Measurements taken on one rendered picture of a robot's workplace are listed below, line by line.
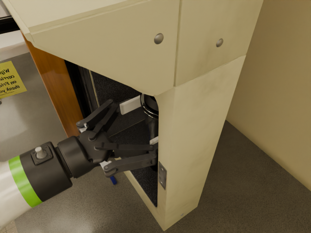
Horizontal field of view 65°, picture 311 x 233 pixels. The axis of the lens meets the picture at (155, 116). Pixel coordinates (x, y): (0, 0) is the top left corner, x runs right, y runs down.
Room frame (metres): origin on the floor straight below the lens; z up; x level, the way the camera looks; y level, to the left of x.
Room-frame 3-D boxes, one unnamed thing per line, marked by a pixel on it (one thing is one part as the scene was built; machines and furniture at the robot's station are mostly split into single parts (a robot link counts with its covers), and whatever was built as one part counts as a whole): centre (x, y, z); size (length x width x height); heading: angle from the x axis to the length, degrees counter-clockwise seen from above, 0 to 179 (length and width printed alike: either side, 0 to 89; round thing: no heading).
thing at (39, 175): (0.22, 0.19, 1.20); 0.09 x 0.06 x 0.12; 34
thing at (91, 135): (0.33, 0.10, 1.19); 0.11 x 0.01 x 0.04; 160
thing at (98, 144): (0.26, 0.06, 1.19); 0.11 x 0.01 x 0.04; 89
